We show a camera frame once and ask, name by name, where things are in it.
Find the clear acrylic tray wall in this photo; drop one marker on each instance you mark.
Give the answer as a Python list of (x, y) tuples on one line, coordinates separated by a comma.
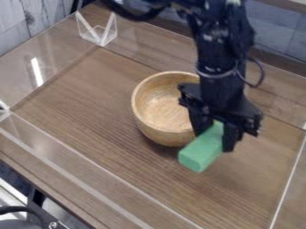
[(97, 196)]

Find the green rectangular block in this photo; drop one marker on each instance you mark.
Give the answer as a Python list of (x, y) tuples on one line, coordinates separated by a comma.
[(200, 152)]

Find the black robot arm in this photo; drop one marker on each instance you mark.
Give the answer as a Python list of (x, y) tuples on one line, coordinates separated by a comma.
[(223, 36)]

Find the round wooden bowl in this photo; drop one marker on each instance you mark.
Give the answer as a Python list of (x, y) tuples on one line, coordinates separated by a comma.
[(160, 118)]

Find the clear acrylic corner bracket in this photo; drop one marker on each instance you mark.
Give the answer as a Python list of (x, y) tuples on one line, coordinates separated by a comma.
[(100, 35)]

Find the black table leg bracket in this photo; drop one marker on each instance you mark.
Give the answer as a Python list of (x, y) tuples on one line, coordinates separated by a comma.
[(48, 221)]

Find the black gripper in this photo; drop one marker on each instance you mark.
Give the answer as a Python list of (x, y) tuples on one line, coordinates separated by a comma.
[(216, 99)]

